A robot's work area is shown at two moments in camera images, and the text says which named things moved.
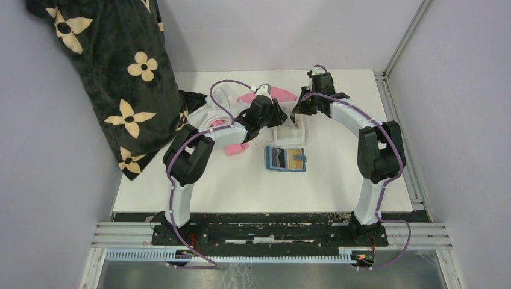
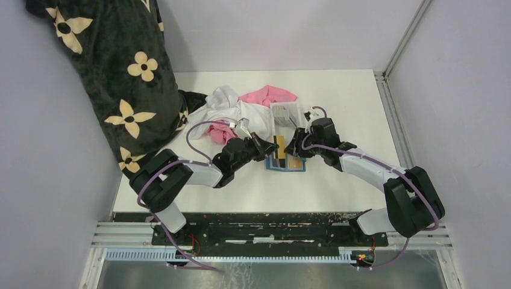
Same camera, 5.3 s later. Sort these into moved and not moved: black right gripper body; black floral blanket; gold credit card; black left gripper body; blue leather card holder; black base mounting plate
Moved: black left gripper body; black right gripper body
Not moved: black base mounting plate; blue leather card holder; black floral blanket; gold credit card
